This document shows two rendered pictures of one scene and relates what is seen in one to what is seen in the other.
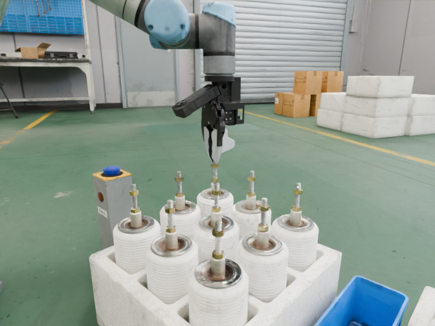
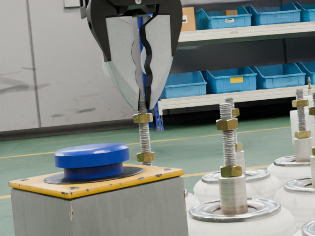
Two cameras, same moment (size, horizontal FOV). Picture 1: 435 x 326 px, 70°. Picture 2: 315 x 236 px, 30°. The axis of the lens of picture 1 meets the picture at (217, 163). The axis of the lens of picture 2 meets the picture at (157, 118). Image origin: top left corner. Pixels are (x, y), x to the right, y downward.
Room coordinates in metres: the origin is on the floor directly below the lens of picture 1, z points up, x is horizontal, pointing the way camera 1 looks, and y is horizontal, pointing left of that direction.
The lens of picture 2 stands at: (0.64, 0.57, 0.36)
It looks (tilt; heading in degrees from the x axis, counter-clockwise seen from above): 3 degrees down; 280
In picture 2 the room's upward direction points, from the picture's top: 5 degrees counter-clockwise
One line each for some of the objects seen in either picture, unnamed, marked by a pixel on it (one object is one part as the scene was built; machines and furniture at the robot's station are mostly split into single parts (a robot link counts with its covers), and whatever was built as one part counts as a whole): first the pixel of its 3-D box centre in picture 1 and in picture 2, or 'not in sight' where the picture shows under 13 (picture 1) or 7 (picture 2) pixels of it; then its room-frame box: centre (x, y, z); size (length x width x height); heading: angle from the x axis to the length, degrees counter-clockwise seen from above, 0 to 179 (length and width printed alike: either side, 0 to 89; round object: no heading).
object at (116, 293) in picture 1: (216, 288); not in sight; (0.59, 0.00, 0.09); 0.39 x 0.39 x 0.18; 46
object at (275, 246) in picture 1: (262, 244); not in sight; (0.50, -0.08, 0.25); 0.08 x 0.08 x 0.01
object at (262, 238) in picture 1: (262, 238); not in sight; (0.50, -0.08, 0.26); 0.02 x 0.02 x 0.03
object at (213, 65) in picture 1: (218, 66); not in sight; (0.76, 0.00, 0.57); 0.08 x 0.08 x 0.05
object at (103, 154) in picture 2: (111, 171); (93, 165); (0.73, 0.26, 0.32); 0.04 x 0.04 x 0.02
